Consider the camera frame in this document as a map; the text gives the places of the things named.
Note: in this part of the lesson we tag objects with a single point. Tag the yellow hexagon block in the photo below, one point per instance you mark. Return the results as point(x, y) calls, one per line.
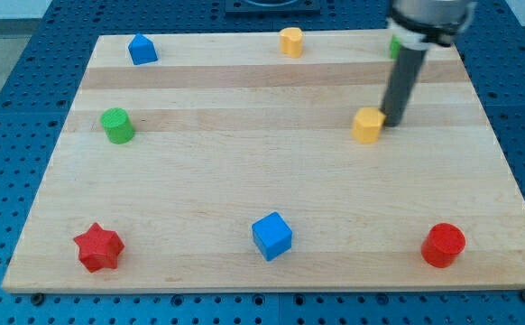
point(367, 125)

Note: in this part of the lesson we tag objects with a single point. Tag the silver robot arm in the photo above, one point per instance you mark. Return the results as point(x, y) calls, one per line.
point(417, 24)

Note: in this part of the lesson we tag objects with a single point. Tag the wooden board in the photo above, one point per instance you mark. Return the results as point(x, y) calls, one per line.
point(229, 130)

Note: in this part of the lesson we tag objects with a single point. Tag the blue cube block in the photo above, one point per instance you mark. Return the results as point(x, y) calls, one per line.
point(272, 236)

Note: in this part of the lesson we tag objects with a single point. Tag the yellow heart block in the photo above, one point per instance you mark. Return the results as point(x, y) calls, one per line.
point(291, 42)

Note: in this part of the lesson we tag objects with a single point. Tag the green cylinder block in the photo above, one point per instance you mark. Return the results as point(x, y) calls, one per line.
point(117, 125)

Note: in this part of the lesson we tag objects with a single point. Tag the blue pentagon block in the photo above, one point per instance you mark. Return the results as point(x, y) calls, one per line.
point(142, 50)

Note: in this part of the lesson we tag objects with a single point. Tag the green block behind pusher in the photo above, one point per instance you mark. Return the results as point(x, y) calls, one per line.
point(394, 47)

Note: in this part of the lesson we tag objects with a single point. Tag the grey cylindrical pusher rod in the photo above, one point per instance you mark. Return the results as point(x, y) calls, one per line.
point(401, 82)

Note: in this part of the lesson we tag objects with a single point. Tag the red star block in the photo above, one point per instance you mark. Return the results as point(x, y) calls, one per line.
point(99, 248)

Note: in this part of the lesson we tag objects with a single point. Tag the red cylinder block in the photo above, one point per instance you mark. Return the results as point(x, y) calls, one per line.
point(443, 244)

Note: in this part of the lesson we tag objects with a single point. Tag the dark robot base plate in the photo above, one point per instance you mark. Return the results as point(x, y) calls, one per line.
point(272, 6)

